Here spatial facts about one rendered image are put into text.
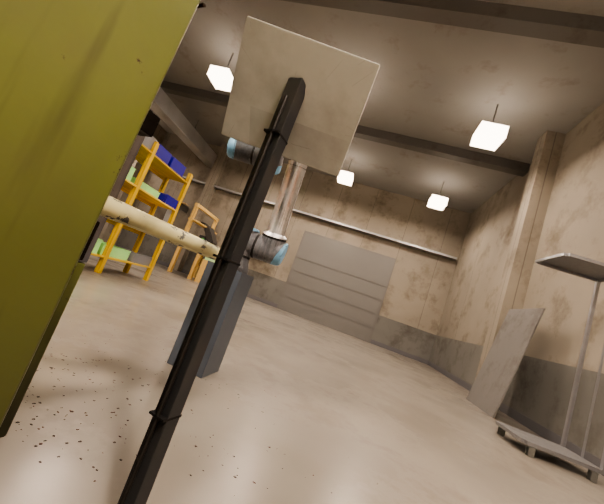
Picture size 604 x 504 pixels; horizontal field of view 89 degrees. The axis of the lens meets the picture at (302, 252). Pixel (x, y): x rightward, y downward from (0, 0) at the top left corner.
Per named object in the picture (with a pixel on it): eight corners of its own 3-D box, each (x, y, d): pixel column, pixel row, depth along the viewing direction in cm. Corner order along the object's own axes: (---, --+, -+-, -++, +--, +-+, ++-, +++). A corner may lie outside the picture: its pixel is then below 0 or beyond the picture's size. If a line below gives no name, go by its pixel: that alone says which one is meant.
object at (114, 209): (210, 260, 101) (216, 245, 102) (223, 264, 99) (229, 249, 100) (75, 208, 61) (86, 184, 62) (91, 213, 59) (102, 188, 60)
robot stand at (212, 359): (187, 357, 189) (223, 266, 198) (218, 371, 185) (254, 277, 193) (166, 362, 168) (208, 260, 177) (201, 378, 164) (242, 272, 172)
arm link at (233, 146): (275, 130, 183) (226, 131, 121) (295, 136, 181) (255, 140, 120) (271, 150, 187) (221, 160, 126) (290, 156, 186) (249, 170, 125)
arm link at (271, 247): (257, 256, 195) (294, 140, 185) (283, 265, 194) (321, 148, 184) (250, 259, 180) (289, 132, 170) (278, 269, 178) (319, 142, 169)
